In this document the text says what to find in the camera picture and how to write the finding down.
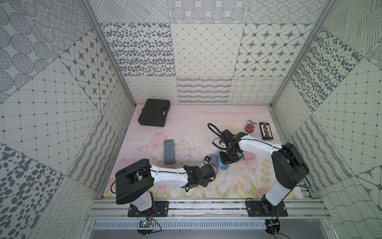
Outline black box with figures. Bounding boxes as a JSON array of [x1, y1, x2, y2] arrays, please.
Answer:
[[259, 122, 274, 140]]

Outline left controller board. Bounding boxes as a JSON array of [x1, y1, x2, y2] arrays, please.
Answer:
[[137, 220, 153, 236]]

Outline aluminium rail frame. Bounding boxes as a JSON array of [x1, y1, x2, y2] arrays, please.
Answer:
[[85, 198, 330, 219]]

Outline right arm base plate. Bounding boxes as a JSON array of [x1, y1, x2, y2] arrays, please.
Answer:
[[245, 199, 288, 217]]

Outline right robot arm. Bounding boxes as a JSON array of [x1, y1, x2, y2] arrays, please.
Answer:
[[212, 129, 309, 210]]

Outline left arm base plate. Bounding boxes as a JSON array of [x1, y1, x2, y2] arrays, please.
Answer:
[[128, 201, 169, 218]]

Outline red and black clip cables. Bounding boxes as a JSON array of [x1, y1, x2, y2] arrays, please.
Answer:
[[244, 119, 258, 134]]

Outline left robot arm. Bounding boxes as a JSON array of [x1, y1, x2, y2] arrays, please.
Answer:
[[111, 156, 218, 212]]

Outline right controller board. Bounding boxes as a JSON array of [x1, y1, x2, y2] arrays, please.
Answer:
[[265, 220, 281, 236]]

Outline blue microfiber cloth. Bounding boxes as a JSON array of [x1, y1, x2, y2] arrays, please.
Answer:
[[214, 151, 229, 170]]

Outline white vent grille strip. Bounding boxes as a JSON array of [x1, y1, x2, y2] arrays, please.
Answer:
[[93, 219, 266, 230]]

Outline black plastic tool case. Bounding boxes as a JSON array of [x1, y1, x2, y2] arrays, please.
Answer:
[[138, 99, 171, 127]]

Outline controller board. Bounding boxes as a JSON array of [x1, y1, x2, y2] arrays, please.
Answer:
[[137, 220, 153, 236], [265, 220, 281, 236]]

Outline pink eyeglass case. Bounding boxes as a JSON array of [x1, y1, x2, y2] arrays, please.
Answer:
[[242, 151, 257, 160]]

